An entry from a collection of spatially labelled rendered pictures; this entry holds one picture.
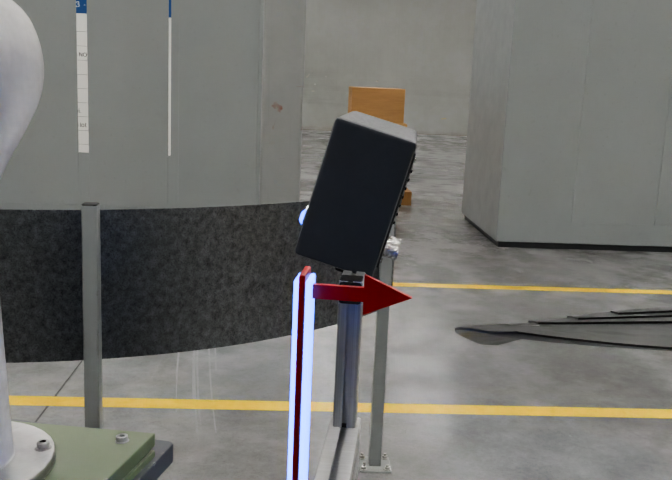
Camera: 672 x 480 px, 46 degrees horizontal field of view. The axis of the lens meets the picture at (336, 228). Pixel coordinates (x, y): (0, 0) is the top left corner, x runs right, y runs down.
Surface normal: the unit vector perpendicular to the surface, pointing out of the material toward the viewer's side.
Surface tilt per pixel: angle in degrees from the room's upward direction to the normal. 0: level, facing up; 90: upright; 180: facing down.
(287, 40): 90
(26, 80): 87
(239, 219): 90
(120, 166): 90
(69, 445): 3
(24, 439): 3
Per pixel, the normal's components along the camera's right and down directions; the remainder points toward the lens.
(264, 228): 0.58, 0.18
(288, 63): 0.05, 0.18
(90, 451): -0.01, -0.99
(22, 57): 0.93, -0.02
